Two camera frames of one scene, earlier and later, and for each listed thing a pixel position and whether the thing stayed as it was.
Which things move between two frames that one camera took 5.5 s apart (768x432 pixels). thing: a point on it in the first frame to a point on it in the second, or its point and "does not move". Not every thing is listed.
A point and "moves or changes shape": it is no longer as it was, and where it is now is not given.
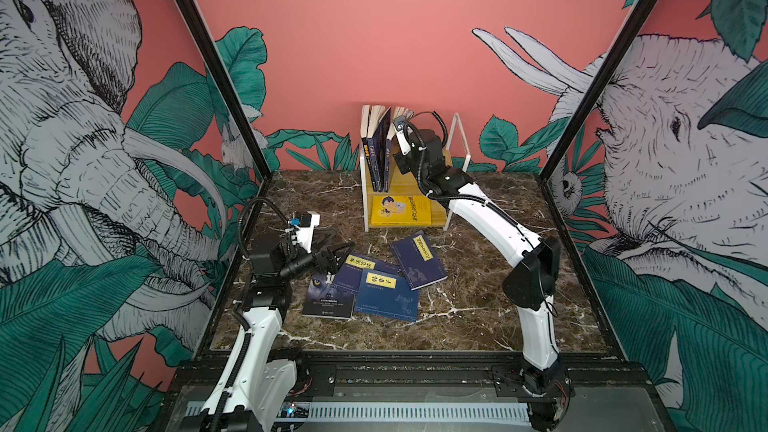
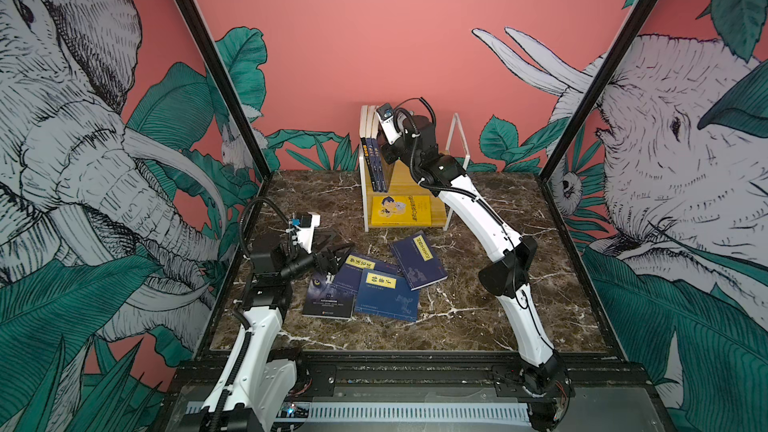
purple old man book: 397,114 moves or changes shape
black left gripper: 330,265 does not move
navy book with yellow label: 349,275 does not move
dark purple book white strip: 325,299 does not move
